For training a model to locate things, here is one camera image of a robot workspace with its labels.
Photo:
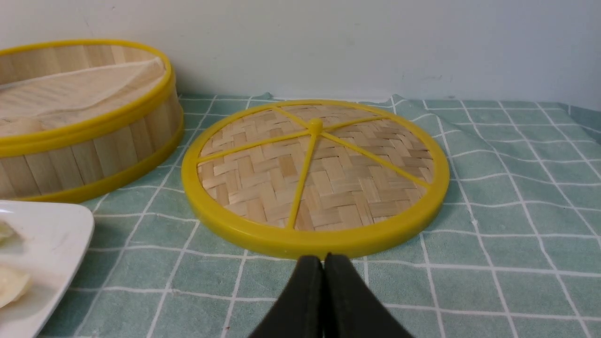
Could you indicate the yellow rimmed bamboo steamer lid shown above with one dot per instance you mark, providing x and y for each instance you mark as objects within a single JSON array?
[{"x": 315, "y": 177}]

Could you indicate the white steamer liner cloth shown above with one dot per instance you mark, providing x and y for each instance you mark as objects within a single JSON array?
[{"x": 55, "y": 101}]

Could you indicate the green checked tablecloth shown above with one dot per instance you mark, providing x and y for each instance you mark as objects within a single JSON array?
[{"x": 514, "y": 252}]

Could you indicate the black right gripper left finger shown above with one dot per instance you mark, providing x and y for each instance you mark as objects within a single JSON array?
[{"x": 296, "y": 313}]

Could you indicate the pale dumpling on plate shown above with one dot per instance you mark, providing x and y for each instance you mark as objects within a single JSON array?
[{"x": 13, "y": 285}]

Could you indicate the yellow rimmed bamboo steamer basket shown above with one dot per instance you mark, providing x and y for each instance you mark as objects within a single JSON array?
[{"x": 90, "y": 158}]

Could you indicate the white square plate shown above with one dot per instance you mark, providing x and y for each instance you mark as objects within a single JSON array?
[{"x": 49, "y": 243}]

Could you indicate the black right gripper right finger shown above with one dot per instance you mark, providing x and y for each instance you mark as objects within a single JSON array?
[{"x": 351, "y": 310}]

